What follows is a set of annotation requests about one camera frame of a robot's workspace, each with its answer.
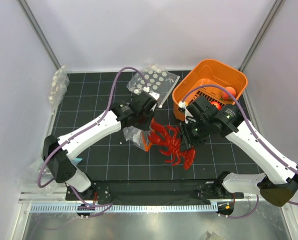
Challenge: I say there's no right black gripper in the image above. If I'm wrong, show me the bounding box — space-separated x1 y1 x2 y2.
178 117 211 153

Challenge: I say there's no orange zip top bag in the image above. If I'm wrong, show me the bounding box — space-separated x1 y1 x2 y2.
123 126 152 152

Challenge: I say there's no red toy lobster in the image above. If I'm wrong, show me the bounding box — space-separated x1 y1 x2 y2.
148 120 196 170

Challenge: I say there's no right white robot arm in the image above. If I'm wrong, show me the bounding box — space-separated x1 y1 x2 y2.
178 96 298 207

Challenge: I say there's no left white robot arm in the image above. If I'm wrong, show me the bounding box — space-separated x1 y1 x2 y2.
42 91 159 200

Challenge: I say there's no white dotted zip bag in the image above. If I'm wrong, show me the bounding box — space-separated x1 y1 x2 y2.
127 63 180 109

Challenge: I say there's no blue zip clear bag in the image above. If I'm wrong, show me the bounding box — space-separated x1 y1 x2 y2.
16 158 64 196

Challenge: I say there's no red toy apple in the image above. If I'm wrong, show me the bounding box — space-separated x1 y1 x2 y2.
211 101 221 110

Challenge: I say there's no toy peach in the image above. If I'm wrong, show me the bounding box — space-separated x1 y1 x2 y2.
221 86 236 101

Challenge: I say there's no orange plastic basket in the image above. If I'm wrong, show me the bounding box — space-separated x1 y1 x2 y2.
172 59 248 121

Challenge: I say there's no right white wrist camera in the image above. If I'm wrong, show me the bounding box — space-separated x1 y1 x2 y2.
184 108 196 124

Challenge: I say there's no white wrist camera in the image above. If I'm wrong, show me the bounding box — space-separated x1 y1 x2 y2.
184 108 196 124
149 92 160 101

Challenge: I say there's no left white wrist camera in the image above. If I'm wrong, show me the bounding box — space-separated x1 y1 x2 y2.
149 92 160 101

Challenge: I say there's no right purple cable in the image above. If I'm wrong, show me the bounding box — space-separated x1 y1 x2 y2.
177 84 298 220

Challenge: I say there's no clear bag at wall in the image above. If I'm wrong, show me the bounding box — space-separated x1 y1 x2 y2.
48 65 70 112

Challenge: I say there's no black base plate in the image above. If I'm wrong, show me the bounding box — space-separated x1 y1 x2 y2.
79 179 244 206

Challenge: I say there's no slotted cable duct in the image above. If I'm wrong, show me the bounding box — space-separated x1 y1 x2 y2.
30 202 218 214

